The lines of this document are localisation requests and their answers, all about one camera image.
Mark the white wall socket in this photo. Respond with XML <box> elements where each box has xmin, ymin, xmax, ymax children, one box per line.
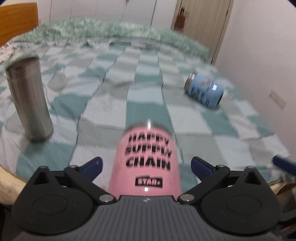
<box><xmin>269</xmin><ymin>90</ymin><xmax>287</xmax><ymax>110</ymax></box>

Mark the tall stainless steel tumbler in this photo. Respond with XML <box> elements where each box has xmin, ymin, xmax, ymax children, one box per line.
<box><xmin>5</xmin><ymin>55</ymin><xmax>54</xmax><ymax>142</ymax></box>

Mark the brown plush toy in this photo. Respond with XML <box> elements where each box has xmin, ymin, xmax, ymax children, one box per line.
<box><xmin>174</xmin><ymin>8</ymin><xmax>186</xmax><ymax>32</ymax></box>

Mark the checkered green bed blanket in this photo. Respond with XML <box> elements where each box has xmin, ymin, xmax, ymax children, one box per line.
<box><xmin>1</xmin><ymin>42</ymin><xmax>289</xmax><ymax>190</ymax></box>

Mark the blue cartoon steel cup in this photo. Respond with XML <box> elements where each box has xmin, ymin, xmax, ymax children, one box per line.
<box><xmin>184</xmin><ymin>72</ymin><xmax>224</xmax><ymax>108</ymax></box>

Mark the beige wooden door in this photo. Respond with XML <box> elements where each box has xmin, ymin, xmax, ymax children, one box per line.
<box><xmin>171</xmin><ymin>0</ymin><xmax>234</xmax><ymax>64</ymax></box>

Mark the orange wooden headboard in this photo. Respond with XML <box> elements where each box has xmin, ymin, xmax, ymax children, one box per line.
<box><xmin>0</xmin><ymin>3</ymin><xmax>39</xmax><ymax>47</ymax></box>

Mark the floral frilled pillow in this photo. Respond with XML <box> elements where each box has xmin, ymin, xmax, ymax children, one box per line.
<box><xmin>0</xmin><ymin>43</ymin><xmax>16</xmax><ymax>63</ymax></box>

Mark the green floral duvet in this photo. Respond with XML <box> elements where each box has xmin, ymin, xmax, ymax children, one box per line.
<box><xmin>12</xmin><ymin>18</ymin><xmax>211</xmax><ymax>63</ymax></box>

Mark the pink steel cup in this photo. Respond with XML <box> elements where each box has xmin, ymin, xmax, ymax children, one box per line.
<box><xmin>108</xmin><ymin>120</ymin><xmax>182</xmax><ymax>199</ymax></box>

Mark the white built-in wardrobe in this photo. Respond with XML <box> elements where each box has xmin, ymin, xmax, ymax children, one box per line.
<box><xmin>36</xmin><ymin>0</ymin><xmax>177</xmax><ymax>29</ymax></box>

